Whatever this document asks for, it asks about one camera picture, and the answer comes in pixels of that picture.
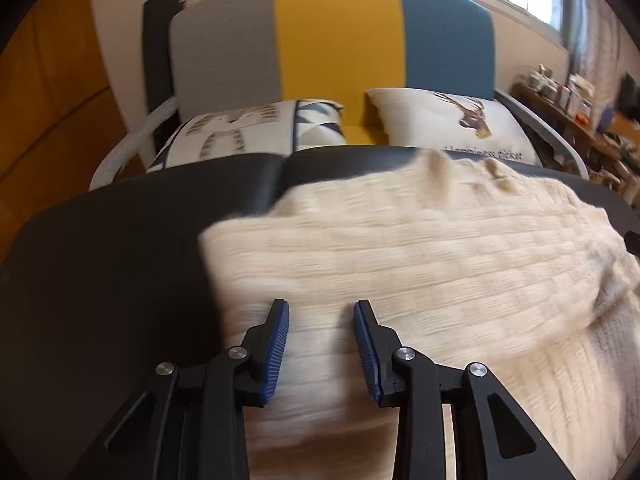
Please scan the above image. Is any grey yellow blue sofa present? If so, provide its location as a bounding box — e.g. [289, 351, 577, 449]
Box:
[91, 0, 587, 188]

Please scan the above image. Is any white deer print pillow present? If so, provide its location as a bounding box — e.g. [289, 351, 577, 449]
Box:
[367, 88, 540, 166]

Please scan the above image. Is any cream knitted sweater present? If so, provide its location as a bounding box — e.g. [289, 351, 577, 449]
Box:
[200, 151, 639, 479]

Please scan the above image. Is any geometric pattern pillow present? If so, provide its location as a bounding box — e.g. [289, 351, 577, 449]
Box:
[149, 100, 346, 172]

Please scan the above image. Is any wooden side desk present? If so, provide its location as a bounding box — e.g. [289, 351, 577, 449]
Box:
[512, 79, 640, 196]

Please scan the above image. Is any right floral curtain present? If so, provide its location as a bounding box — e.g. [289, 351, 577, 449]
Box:
[563, 0, 623, 129]

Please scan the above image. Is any black rolled mat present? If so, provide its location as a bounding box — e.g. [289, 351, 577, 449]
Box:
[141, 0, 182, 154]

